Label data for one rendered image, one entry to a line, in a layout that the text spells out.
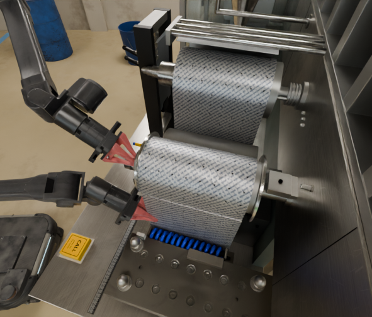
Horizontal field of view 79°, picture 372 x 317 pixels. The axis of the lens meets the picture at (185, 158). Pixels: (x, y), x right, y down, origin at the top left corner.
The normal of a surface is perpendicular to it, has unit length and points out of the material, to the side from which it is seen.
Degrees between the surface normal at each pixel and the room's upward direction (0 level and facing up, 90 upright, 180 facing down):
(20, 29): 19
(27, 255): 0
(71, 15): 90
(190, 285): 0
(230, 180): 32
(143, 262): 0
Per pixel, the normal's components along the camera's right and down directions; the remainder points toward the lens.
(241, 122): -0.29, 0.75
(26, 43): 0.07, -0.35
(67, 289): 0.00, -0.65
